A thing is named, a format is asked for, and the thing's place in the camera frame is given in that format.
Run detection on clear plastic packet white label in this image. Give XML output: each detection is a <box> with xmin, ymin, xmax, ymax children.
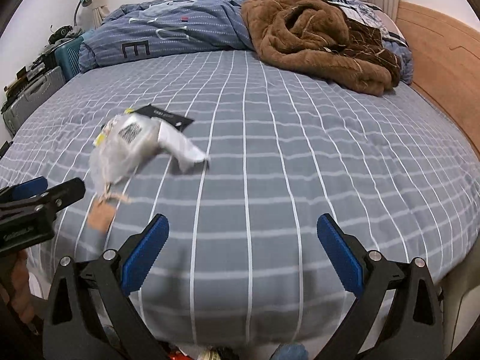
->
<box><xmin>89</xmin><ymin>114</ymin><xmax>160</xmax><ymax>196</ymax></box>

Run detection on patterned pillow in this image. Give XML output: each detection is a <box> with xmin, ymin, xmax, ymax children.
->
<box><xmin>324</xmin><ymin>0</ymin><xmax>415</xmax><ymax>85</ymax></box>

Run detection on tangled dark items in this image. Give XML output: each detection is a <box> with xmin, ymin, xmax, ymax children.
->
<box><xmin>49</xmin><ymin>24</ymin><xmax>81</xmax><ymax>44</ymax></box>

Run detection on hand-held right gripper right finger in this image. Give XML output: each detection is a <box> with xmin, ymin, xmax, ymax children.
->
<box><xmin>316</xmin><ymin>213</ymin><xmax>445</xmax><ymax>360</ymax></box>

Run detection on blue slipper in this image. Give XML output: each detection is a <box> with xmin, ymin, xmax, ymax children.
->
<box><xmin>272</xmin><ymin>340</ymin><xmax>309</xmax><ymax>360</ymax></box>

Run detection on grey suitcase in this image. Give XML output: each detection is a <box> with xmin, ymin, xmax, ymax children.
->
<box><xmin>2</xmin><ymin>65</ymin><xmax>64</xmax><ymax>137</ymax></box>

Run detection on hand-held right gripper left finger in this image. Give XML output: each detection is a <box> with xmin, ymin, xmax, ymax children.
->
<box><xmin>42</xmin><ymin>213</ymin><xmax>169</xmax><ymax>360</ymax></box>

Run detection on cream plastic cabinet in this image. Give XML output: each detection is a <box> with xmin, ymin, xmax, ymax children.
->
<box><xmin>442</xmin><ymin>255</ymin><xmax>477</xmax><ymax>360</ymax></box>

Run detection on grey checked bed mattress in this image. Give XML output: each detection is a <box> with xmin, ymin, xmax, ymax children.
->
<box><xmin>0</xmin><ymin>47</ymin><xmax>480</xmax><ymax>349</ymax></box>

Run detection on teal suitcase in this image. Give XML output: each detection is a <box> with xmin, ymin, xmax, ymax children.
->
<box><xmin>54</xmin><ymin>37</ymin><xmax>85</xmax><ymax>81</ymax></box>

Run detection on white wrapper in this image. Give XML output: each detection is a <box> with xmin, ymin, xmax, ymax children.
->
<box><xmin>157</xmin><ymin>123</ymin><xmax>211</xmax><ymax>173</ymax></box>

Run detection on pile of small boxes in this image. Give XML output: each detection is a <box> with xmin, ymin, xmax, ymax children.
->
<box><xmin>4</xmin><ymin>54</ymin><xmax>49</xmax><ymax>94</ymax></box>

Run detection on blue striped duvet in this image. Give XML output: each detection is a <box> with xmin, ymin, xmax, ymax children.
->
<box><xmin>77</xmin><ymin>0</ymin><xmax>263</xmax><ymax>74</ymax></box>

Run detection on wooden headboard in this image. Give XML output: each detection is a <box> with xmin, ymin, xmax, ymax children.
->
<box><xmin>395</xmin><ymin>1</ymin><xmax>480</xmax><ymax>147</ymax></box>

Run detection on black card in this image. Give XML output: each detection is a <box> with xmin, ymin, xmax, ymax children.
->
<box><xmin>133</xmin><ymin>104</ymin><xmax>196</xmax><ymax>133</ymax></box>

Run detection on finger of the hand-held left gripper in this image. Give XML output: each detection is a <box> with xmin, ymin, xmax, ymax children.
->
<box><xmin>0</xmin><ymin>178</ymin><xmax>85</xmax><ymax>220</ymax></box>
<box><xmin>0</xmin><ymin>177</ymin><xmax>49</xmax><ymax>205</ymax></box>

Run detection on brown fleece blanket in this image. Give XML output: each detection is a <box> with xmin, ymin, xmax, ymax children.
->
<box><xmin>240</xmin><ymin>0</ymin><xmax>402</xmax><ymax>96</ymax></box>

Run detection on person's left hand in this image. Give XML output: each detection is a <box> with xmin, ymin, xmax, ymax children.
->
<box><xmin>9</xmin><ymin>250</ymin><xmax>35</xmax><ymax>325</ymax></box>

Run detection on brown paper tag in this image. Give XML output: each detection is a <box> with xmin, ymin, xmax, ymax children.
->
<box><xmin>87</xmin><ymin>189</ymin><xmax>133</xmax><ymax>232</ymax></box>

